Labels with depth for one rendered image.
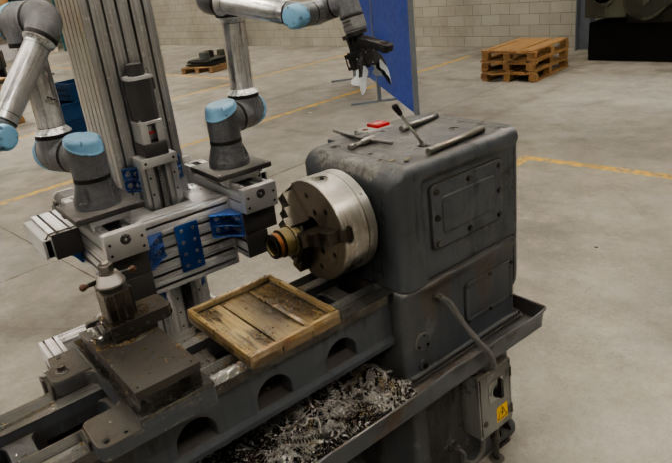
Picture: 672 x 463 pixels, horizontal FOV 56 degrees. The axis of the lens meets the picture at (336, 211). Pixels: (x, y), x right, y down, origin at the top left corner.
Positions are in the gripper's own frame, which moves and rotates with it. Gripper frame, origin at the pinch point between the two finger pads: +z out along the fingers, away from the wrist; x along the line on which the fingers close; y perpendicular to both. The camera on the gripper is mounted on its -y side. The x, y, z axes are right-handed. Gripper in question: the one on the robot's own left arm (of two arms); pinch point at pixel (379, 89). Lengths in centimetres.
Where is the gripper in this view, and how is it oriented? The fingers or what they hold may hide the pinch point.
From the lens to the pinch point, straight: 210.7
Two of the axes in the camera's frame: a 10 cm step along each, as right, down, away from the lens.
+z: 3.1, 9.2, 2.3
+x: -6.4, 3.8, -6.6
